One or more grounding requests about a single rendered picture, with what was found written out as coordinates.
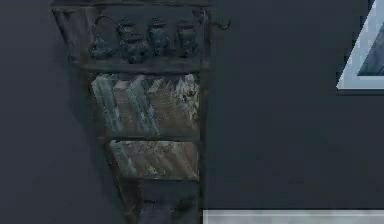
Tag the dark teal jar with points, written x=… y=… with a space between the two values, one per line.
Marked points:
x=159 y=38
x=186 y=40
x=134 y=45

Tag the white framed wall picture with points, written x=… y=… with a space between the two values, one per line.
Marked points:
x=366 y=50

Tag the black wall hook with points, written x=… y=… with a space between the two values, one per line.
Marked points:
x=224 y=25

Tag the dark teal jug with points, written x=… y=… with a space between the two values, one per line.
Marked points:
x=100 y=48

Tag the row of brown books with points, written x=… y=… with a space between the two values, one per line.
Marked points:
x=156 y=160

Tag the row of pale books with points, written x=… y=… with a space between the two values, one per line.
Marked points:
x=146 y=103

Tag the dark wooden bookshelf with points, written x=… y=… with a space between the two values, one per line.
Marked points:
x=204 y=133

